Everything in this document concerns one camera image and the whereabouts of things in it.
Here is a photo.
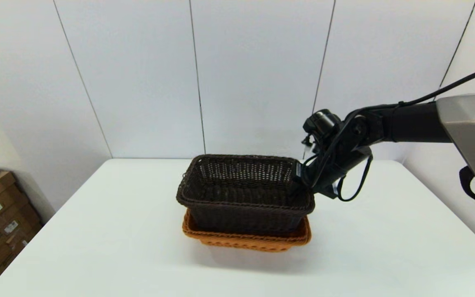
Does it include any dark brown wicker basket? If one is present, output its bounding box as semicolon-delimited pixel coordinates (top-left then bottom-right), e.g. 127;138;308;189
176;154;315;236

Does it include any orange wicker basket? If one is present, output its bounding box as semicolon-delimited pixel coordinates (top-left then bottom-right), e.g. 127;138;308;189
182;208;312;252

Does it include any cardboard box with white label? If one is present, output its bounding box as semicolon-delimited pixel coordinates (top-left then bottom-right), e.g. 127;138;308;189
0;206;43;264
0;186;33;236

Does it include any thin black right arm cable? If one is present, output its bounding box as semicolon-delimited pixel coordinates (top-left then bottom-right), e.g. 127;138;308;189
336;155;373;202

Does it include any short black strap loop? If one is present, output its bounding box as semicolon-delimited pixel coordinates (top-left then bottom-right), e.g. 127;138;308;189
459;166;475;203

